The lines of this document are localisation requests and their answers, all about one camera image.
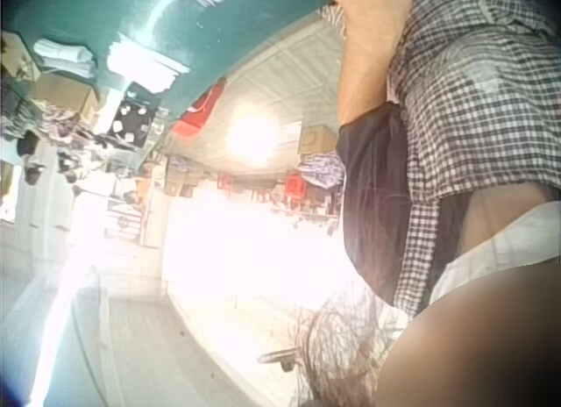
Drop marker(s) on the red plastic stool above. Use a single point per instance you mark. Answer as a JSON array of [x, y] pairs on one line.
[[296, 185]]

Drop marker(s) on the black tray with white pieces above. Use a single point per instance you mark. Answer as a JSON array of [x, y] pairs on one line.
[[131, 117]]

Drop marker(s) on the brown cardboard carton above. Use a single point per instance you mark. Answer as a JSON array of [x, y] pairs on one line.
[[317, 140]]

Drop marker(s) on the checked fabric piece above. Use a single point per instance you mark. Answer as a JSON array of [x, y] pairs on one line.
[[335, 19]]

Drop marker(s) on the brown cardboard box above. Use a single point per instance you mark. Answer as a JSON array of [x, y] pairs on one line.
[[66, 95]]

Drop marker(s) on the heap of striped clothes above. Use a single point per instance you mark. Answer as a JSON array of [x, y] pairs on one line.
[[57, 122]]

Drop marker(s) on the small stack of white cloth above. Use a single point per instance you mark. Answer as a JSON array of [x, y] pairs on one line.
[[66, 58]]

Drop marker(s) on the white floor fan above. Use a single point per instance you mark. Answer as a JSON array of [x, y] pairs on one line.
[[125, 223]]

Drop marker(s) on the black white checked shirt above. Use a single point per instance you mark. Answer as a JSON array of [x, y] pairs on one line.
[[473, 117]]

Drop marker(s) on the red cloth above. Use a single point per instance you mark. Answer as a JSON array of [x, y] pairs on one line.
[[199, 111]]

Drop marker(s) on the stack of white folded cloth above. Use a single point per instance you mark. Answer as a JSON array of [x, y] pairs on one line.
[[146, 62]]

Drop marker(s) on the heap of checked clothes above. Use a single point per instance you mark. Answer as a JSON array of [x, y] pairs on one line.
[[322, 170]]

